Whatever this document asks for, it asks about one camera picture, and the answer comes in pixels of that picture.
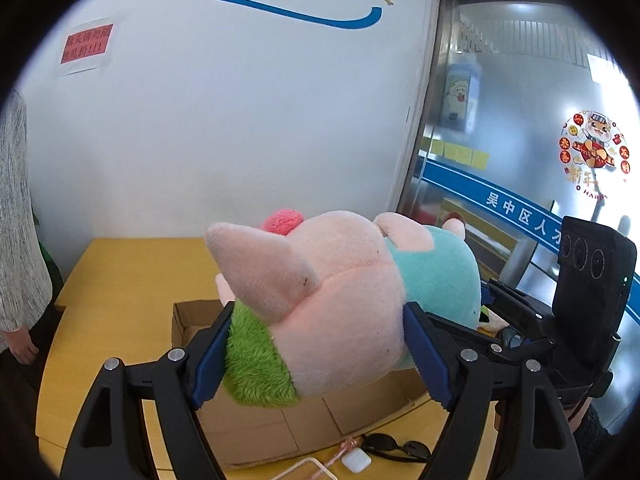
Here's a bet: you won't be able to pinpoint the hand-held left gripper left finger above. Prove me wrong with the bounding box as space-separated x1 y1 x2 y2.
59 302 236 480

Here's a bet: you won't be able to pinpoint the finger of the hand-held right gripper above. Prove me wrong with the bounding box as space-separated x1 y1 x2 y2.
480 279 555 332
425 311 557 361

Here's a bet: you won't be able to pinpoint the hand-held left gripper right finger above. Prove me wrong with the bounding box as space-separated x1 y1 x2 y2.
402 302 581 480

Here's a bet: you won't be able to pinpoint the pink pig plush toy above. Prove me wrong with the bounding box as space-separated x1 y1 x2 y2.
206 208 483 407

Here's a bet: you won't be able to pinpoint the brown cardboard box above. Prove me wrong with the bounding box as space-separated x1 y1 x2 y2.
171 300 432 466

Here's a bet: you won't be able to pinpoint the white earbud case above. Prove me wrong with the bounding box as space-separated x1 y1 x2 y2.
342 449 369 474

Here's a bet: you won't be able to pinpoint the cream clear phone case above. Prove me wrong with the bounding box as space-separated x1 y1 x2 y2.
292 457 341 480

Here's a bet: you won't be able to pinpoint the person's right forearm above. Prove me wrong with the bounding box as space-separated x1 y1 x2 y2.
570 400 615 480

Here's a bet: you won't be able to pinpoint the black sunglasses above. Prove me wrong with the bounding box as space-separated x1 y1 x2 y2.
361 433 432 463

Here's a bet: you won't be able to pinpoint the blue door band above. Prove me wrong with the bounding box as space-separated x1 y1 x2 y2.
422 157 640 281

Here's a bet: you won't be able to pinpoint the festive cartoon window sticker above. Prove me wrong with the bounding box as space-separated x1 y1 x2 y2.
560 110 629 199

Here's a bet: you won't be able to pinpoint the green plastic object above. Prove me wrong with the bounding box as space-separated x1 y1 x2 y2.
35 215 64 286

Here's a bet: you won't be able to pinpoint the glass door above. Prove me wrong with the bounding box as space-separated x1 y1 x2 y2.
395 0 640 311

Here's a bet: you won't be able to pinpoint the cartoon sheep poster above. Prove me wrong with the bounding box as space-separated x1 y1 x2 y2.
440 62 481 134

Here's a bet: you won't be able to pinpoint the pink beaded strap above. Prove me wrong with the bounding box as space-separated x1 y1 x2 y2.
325 437 362 467

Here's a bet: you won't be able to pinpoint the red paper wall sign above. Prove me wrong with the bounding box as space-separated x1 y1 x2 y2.
54 22 115 78

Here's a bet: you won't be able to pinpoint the blue wave wall decal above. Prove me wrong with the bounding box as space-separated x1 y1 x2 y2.
100 0 384 29

